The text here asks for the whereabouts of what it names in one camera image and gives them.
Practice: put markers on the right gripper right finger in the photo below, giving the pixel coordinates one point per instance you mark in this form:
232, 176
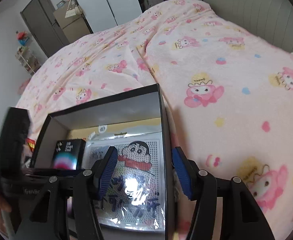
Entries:
199, 186

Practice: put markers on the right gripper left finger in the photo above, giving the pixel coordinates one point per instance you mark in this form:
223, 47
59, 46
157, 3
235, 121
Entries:
89, 186

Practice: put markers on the black smart cool box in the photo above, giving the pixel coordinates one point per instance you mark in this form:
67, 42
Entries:
68, 154

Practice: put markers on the cartoon bead art pack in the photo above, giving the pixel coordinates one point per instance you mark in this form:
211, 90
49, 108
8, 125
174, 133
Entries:
135, 199

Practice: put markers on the black open storage box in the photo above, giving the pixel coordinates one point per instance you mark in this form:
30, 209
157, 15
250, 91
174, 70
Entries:
137, 111

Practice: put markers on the white shelf rack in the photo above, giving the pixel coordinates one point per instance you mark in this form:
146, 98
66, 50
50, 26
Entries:
27, 60

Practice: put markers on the dark grey door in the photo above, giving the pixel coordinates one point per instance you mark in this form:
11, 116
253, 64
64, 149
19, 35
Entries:
39, 18

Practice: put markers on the cream handbag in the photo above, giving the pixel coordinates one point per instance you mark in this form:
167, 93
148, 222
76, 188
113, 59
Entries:
73, 11

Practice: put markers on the white wardrobe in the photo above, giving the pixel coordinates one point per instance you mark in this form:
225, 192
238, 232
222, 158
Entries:
105, 14

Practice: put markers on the beige padded headboard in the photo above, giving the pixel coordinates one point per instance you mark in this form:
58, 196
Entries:
271, 20

